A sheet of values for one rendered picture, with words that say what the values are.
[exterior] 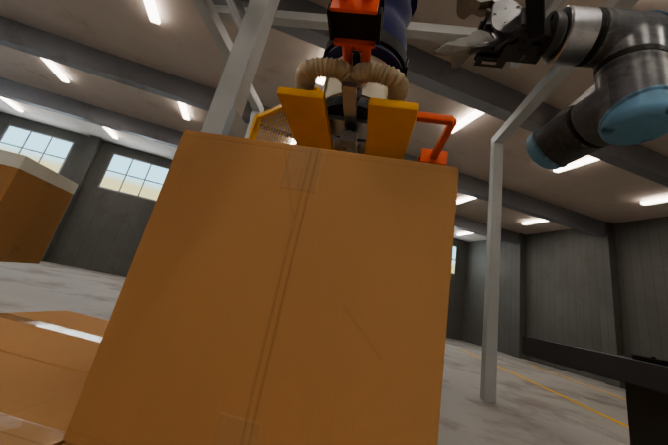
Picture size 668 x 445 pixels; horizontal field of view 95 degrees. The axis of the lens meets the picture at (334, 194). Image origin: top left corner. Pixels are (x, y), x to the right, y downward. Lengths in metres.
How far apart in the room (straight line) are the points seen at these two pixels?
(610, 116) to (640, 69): 0.07
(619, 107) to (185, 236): 0.64
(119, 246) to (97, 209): 1.37
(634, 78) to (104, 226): 11.80
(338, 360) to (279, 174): 0.24
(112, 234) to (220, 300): 11.36
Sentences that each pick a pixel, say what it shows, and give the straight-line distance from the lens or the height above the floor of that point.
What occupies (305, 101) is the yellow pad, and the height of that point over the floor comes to 1.12.
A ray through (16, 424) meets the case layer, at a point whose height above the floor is 0.54.
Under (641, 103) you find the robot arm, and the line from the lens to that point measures 0.62.
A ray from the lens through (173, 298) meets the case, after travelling 0.45.
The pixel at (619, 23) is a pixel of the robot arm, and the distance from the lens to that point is 0.70.
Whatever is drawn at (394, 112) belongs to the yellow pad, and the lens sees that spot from 0.64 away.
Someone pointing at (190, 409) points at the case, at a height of 0.61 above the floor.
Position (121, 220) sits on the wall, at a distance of 11.76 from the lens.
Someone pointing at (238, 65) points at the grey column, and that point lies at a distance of 2.47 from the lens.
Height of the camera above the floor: 0.76
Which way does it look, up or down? 18 degrees up
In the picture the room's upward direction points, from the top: 12 degrees clockwise
